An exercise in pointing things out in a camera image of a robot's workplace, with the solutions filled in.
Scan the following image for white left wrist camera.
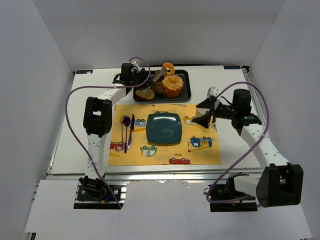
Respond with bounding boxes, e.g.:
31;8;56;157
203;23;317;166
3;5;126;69
129;58;140;72

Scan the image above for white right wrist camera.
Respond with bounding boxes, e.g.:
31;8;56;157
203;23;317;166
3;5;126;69
207;86;219;100

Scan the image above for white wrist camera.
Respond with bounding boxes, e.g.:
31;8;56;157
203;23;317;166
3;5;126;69
129;58;140;72
207;86;219;100

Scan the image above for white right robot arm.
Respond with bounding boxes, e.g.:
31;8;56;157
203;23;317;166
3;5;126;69
193;87;304;208

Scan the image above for yellow vehicle print placemat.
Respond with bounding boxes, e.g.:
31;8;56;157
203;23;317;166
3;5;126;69
108;103;222;166

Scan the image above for purple iridescent knife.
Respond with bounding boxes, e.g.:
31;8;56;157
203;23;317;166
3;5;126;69
126;114;135;150

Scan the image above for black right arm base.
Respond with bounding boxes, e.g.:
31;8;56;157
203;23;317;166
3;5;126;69
209;172;258;213

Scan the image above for dark teal square plate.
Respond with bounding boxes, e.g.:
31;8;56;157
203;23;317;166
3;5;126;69
146;113;182;145

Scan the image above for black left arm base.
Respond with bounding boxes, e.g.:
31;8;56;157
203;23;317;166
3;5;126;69
73;176;124;210

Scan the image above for purple iridescent spoon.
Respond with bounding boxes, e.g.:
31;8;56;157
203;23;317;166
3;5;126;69
122;116;131;154

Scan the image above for brown chocolate croissant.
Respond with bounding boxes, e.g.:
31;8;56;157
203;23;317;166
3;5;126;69
152;82;165;98

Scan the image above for glazed ring donut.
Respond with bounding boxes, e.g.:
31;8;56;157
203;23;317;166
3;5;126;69
160;62;175;76

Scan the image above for black baking tray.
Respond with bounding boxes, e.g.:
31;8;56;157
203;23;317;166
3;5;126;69
133;69;192;104

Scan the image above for pale yellow cup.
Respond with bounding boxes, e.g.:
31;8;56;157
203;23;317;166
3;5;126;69
194;108;207;118

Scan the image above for silver metal tongs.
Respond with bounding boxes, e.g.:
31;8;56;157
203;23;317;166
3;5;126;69
142;68;167;94

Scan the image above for sugared orange brioche bun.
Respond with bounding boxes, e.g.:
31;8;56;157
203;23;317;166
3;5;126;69
161;75;184;98

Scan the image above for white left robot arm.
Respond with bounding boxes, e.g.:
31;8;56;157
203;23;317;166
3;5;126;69
83;58;148;180

